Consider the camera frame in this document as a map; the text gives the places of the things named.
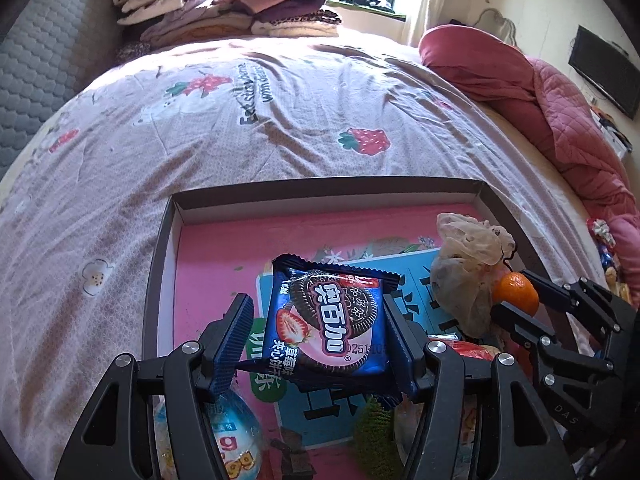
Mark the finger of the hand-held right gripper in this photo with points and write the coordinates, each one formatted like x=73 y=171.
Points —
x=522 y=321
x=555 y=292

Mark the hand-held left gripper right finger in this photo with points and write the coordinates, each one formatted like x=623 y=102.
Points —
x=407 y=355

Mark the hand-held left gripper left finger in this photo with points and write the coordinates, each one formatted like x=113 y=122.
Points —
x=232 y=345

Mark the orange mandarin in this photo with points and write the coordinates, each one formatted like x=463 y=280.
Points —
x=515 y=290

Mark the surprise egg toy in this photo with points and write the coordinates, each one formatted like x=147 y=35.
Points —
x=467 y=350
x=230 y=425

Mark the white cloth pouch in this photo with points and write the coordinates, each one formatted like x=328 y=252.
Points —
x=465 y=270

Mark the blue cookie packet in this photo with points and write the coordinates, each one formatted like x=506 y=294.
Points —
x=330 y=320

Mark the shallow brown cardboard box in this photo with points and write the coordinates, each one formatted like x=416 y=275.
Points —
x=165 y=260

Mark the small plush doll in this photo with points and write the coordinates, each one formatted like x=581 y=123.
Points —
x=602 y=232

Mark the white drawer cabinet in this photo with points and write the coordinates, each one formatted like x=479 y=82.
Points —
x=612 y=132

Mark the pink quilted blanket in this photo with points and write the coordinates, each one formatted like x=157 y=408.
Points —
x=550 y=110

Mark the black flat television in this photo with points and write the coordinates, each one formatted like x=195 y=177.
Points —
x=605 y=72

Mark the white metal chair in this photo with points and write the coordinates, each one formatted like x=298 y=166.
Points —
x=500 y=17

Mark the cream curtain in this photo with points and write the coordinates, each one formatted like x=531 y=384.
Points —
x=430 y=0

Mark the grey quilted headboard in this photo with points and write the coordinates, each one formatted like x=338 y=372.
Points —
x=45 y=75

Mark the pile of folded clothes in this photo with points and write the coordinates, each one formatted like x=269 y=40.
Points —
x=225 y=5

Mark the dark cloth heap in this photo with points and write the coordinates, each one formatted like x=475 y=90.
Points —
x=367 y=0

